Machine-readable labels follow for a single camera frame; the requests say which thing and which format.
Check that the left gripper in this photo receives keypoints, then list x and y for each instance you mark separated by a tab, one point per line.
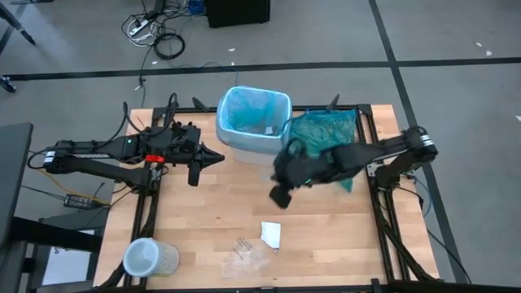
181	142

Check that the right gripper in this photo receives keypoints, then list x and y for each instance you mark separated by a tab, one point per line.
301	171

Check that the teal green trash bag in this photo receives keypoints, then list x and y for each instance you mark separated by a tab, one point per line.
321	130

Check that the white paper piece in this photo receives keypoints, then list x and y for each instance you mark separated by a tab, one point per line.
269	130
270	234

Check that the light blue trash bag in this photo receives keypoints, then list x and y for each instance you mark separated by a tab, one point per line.
254	118

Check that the clear plastic wrap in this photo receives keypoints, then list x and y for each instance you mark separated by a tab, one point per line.
244	264

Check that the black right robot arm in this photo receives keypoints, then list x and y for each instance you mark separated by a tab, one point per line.
390	146

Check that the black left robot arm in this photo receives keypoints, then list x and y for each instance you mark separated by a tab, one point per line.
102	148

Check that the translucent plastic jar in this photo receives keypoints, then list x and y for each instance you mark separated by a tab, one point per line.
146	257

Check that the black power adapter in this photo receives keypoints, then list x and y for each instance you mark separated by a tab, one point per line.
79	202

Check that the black floor box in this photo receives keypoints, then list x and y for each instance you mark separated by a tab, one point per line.
236	12

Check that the white power strip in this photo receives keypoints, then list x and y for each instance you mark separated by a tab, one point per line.
138	27

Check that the white floor board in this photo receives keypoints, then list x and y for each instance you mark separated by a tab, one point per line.
65	264

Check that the black furniture base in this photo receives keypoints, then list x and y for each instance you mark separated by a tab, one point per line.
40	234

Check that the black desk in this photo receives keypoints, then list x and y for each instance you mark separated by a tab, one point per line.
14	171

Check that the black stand foot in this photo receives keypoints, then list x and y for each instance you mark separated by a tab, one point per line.
6	83

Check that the black stand leg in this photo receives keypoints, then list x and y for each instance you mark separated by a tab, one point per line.
14	22

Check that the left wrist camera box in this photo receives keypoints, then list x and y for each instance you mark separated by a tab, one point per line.
194	175

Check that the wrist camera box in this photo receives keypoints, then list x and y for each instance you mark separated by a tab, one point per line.
194	175
281	197

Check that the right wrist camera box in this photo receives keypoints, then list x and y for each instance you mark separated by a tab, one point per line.
281	197

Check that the black pointed frame bracket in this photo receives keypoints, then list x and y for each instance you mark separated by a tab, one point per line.
200	104
333	102

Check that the black aluminium table frame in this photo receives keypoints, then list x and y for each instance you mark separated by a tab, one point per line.
325	290

